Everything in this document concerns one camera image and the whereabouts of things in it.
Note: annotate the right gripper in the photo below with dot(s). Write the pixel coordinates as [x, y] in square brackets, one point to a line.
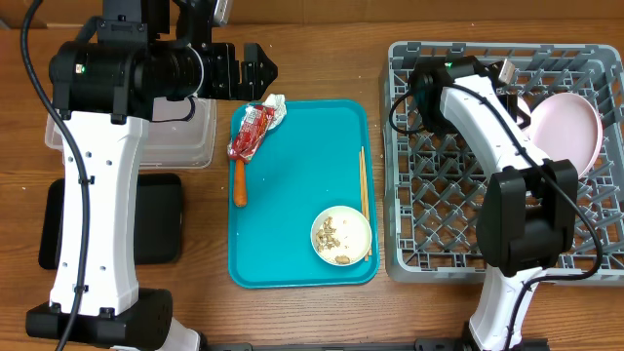
[512, 101]

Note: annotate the grey dishwasher rack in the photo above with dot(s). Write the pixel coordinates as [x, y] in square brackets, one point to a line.
[434, 186]

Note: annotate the wooden chopstick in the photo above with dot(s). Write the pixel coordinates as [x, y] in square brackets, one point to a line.
[365, 195]
[362, 195]

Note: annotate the clear plastic bin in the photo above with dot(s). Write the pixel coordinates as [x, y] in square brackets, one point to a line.
[180, 136]

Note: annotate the crumpled white tissue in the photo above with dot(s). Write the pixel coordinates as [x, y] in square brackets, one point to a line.
[278, 104]

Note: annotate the wooden chopstick left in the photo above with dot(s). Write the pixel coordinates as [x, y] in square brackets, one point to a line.
[362, 195]

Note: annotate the white bowl with food scraps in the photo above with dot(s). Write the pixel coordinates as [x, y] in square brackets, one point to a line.
[341, 236]

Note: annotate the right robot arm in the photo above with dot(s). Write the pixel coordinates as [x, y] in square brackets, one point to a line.
[527, 216]

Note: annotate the red snack wrapper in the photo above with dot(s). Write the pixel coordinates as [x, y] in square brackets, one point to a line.
[253, 129]

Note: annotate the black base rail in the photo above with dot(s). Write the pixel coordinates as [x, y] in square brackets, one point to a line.
[423, 344]

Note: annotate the orange carrot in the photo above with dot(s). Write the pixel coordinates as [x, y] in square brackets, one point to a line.
[240, 195]

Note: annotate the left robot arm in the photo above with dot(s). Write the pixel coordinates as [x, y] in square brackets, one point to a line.
[105, 82]

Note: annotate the teal serving tray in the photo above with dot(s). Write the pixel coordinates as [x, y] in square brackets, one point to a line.
[307, 164]

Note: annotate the black plastic tray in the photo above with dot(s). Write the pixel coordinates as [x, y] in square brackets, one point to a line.
[158, 224]

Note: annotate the large pink plate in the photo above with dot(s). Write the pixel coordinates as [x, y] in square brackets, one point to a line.
[565, 126]

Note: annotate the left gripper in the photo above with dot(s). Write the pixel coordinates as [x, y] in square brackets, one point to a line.
[253, 89]

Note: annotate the wooden chopstick right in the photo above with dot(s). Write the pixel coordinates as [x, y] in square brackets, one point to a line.
[365, 195]

